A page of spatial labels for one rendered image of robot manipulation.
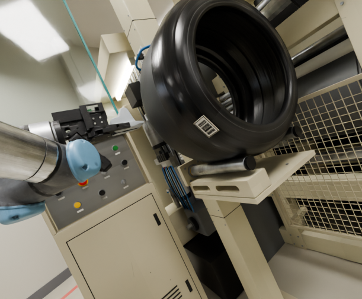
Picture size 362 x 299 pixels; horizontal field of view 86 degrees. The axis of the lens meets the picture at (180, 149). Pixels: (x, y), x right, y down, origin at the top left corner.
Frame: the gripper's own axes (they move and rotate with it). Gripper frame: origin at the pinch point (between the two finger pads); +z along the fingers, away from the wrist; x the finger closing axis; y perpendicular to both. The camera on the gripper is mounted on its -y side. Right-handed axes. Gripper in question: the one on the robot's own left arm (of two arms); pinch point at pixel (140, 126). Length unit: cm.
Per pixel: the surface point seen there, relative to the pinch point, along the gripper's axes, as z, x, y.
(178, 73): 10.9, -10.6, 8.8
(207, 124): 14.1, -11.1, -6.1
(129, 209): 0, 61, -31
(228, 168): 23.9, -1.3, -21.1
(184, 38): 15.5, -11.9, 17.7
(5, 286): -125, 261, -92
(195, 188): 23.8, 24.2, -28.2
